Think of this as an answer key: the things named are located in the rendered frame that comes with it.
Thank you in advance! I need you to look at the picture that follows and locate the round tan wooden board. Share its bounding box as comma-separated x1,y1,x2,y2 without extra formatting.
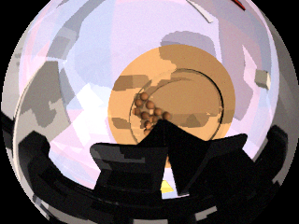
107,44,235,145

